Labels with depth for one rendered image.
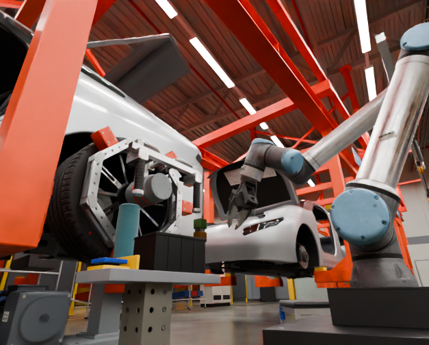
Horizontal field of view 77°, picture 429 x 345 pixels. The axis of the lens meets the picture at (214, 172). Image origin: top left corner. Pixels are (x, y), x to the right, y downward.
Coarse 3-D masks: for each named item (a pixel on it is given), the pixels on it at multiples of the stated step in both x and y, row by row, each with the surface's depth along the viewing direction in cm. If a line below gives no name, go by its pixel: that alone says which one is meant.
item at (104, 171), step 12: (120, 156) 143; (120, 168) 142; (132, 168) 162; (156, 168) 158; (108, 180) 134; (132, 180) 146; (108, 192) 132; (120, 192) 142; (120, 204) 135; (156, 204) 153; (168, 204) 158; (144, 216) 147; (156, 216) 160; (144, 228) 160; (156, 228) 150
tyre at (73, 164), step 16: (80, 160) 123; (64, 176) 119; (80, 176) 121; (64, 192) 115; (80, 192) 119; (48, 208) 124; (64, 208) 114; (80, 208) 117; (48, 224) 125; (64, 224) 116; (80, 224) 115; (64, 240) 122; (80, 240) 115; (96, 240) 119; (80, 256) 126; (96, 256) 121
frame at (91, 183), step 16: (128, 144) 135; (96, 160) 120; (96, 176) 118; (176, 176) 157; (96, 192) 116; (176, 192) 154; (96, 208) 115; (176, 208) 150; (96, 224) 116; (176, 224) 146; (112, 240) 115
